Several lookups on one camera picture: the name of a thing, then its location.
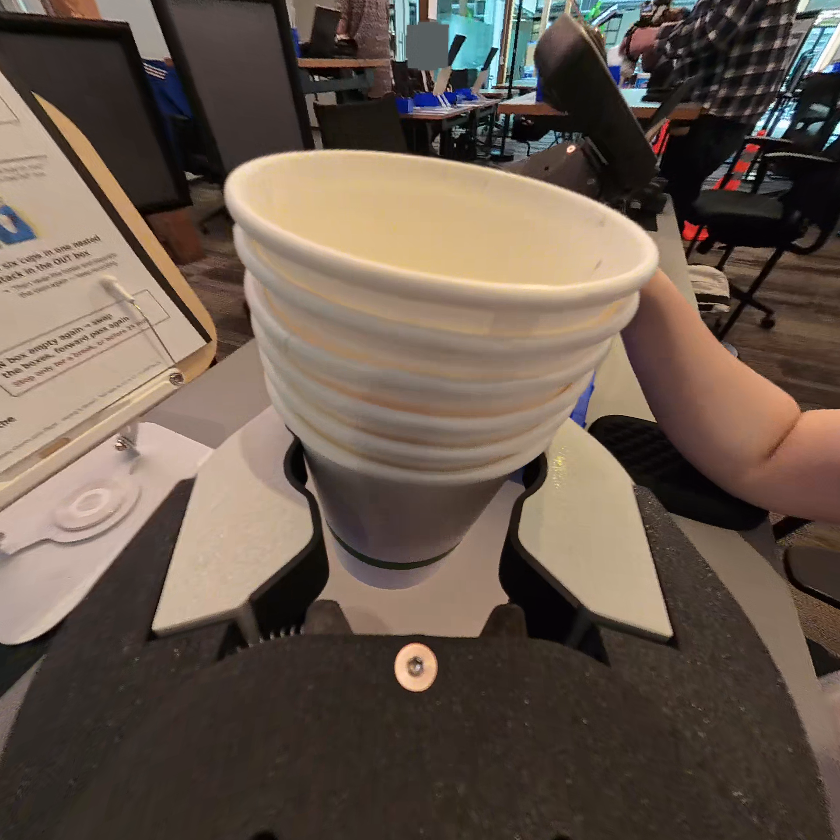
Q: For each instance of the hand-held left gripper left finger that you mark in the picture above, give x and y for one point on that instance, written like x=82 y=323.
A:
x=236 y=538

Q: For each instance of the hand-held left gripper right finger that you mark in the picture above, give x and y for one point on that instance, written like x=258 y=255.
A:
x=591 y=551

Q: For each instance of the person's right forearm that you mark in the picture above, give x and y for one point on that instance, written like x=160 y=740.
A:
x=735 y=420

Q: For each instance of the brown wooden table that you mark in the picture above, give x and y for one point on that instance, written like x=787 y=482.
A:
x=525 y=108

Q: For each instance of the black wrist rest pad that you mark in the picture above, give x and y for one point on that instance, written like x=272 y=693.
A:
x=683 y=466

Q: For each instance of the instruction sheet on wooden stand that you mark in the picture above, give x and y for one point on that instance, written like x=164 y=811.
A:
x=184 y=295

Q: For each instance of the open black laptop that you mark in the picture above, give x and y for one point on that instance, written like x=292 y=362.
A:
x=324 y=26

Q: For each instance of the printed instruction sign board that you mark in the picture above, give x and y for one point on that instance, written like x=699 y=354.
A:
x=66 y=302

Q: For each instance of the black display board stand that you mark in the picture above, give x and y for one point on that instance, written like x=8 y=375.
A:
x=79 y=105
x=230 y=79

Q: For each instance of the wooden post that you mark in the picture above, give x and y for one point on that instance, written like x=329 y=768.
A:
x=177 y=234

